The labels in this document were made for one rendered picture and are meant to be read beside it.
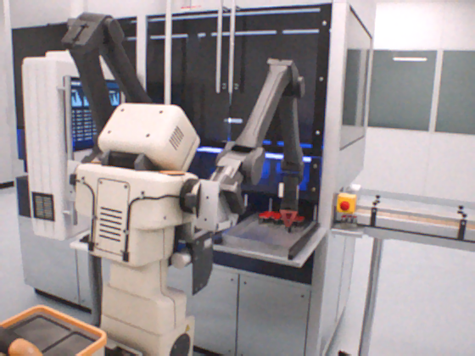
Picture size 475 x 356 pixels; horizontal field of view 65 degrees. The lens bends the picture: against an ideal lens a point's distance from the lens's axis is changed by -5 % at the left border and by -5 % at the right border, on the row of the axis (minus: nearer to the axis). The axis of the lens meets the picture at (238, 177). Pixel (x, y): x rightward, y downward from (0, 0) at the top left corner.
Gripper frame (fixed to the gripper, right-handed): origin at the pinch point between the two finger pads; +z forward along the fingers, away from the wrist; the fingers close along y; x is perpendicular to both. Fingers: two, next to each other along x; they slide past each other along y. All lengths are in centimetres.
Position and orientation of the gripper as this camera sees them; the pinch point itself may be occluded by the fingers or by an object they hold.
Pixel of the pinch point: (287, 224)
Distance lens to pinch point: 158.7
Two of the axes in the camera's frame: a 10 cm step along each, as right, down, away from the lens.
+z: -0.3, 9.8, 2.0
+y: 1.8, -2.0, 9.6
